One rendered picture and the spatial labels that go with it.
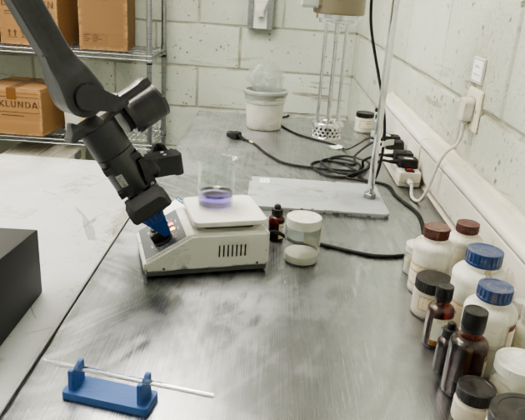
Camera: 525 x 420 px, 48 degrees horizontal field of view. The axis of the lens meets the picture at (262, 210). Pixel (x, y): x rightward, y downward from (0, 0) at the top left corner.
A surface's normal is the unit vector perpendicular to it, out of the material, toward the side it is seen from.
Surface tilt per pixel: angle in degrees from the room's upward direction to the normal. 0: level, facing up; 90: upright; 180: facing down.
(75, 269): 0
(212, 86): 90
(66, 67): 60
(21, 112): 89
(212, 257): 90
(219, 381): 0
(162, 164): 85
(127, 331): 0
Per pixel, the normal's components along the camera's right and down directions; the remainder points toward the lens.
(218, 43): -0.03, 0.35
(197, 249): 0.28, 0.36
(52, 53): 0.61, 0.26
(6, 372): 0.07, -0.93
